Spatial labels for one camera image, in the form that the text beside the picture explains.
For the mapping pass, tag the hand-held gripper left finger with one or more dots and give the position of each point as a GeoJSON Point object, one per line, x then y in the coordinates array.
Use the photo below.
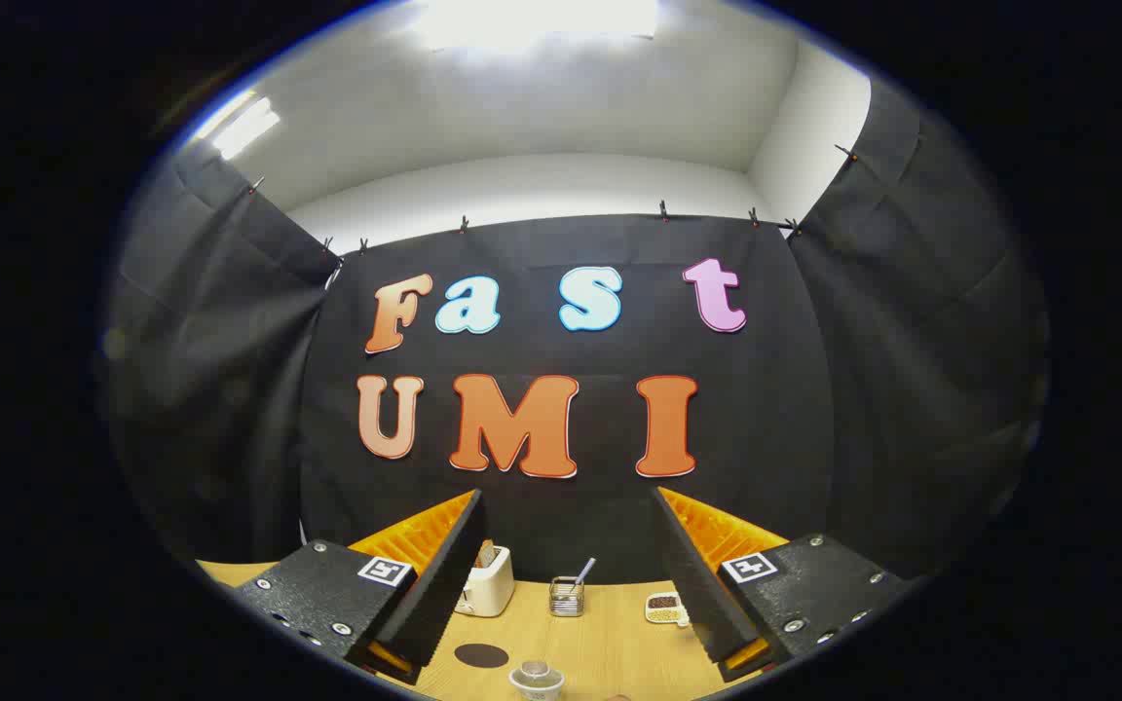
{"type": "Point", "coordinates": [444, 574]}

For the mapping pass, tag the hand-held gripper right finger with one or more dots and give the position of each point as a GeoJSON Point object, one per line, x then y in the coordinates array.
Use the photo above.
{"type": "Point", "coordinates": [692, 574]}

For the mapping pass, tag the dark round coaster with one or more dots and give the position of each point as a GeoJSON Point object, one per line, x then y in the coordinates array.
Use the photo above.
{"type": "Point", "coordinates": [481, 655]}

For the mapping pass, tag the clear juice bottle white label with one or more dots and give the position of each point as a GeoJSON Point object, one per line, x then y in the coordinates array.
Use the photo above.
{"type": "Point", "coordinates": [536, 681]}

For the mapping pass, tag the white divided dish with grains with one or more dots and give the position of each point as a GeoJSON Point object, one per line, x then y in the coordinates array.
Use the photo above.
{"type": "Point", "coordinates": [664, 608]}

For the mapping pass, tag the brown bread slice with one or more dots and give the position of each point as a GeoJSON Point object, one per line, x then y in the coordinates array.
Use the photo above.
{"type": "Point", "coordinates": [486, 555]}

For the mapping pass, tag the white toaster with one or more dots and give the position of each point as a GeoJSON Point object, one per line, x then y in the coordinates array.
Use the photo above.
{"type": "Point", "coordinates": [491, 594]}

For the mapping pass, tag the striped straw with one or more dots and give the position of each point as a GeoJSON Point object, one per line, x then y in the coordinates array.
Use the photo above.
{"type": "Point", "coordinates": [584, 571]}

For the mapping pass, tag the black backdrop cloth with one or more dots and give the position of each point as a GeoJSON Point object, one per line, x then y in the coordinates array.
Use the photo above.
{"type": "Point", "coordinates": [542, 526]}

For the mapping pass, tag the wooden table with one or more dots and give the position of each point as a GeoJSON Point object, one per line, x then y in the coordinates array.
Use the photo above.
{"type": "Point", "coordinates": [610, 652]}

